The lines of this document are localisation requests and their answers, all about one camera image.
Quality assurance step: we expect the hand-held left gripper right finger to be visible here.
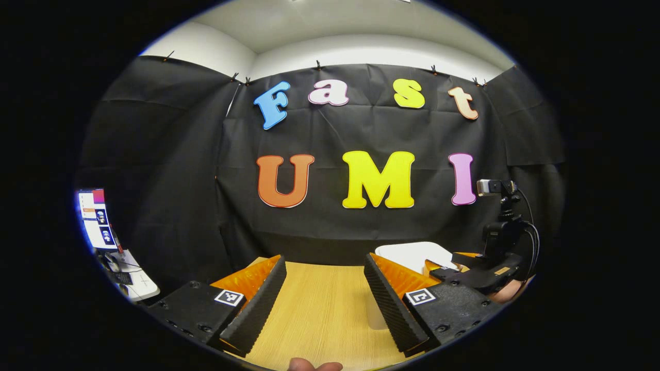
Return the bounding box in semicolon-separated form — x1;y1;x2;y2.
363;252;503;359

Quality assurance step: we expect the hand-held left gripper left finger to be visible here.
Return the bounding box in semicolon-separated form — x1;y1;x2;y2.
147;255;288;358

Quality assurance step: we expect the white desktop garbage bin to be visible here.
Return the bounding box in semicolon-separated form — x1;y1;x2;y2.
367;241;460;330

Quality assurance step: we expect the wooden desktop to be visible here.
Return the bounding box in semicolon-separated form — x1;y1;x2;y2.
227;256;413;371

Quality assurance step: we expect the white side table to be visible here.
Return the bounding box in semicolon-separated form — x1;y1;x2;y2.
97;249;160;302

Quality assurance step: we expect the computer monitor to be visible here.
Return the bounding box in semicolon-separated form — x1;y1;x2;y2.
76;188;121;252

